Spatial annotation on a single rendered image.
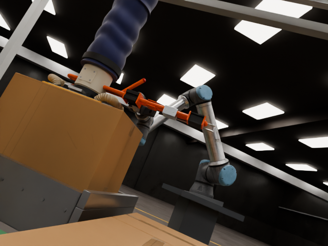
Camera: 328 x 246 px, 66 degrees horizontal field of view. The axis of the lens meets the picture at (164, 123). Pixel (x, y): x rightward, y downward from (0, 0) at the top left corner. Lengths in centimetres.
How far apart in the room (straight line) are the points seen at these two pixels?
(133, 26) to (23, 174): 94
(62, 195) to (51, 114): 42
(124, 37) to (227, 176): 114
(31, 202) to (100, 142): 33
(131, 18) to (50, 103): 64
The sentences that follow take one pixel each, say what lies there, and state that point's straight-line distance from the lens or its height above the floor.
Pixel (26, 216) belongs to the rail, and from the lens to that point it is 101.
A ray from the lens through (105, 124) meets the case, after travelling 110.
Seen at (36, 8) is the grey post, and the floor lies 239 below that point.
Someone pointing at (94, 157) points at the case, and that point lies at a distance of 108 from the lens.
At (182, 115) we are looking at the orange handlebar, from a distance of 123.
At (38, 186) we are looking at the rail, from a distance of 100.
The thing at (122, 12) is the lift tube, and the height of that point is 149.
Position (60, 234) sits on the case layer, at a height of 54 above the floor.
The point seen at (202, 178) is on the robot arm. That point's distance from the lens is 199.
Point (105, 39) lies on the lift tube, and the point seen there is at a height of 130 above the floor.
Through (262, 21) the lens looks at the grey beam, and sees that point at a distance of 369.
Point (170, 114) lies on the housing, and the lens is 124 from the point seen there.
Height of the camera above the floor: 72
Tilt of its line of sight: 13 degrees up
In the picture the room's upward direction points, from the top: 23 degrees clockwise
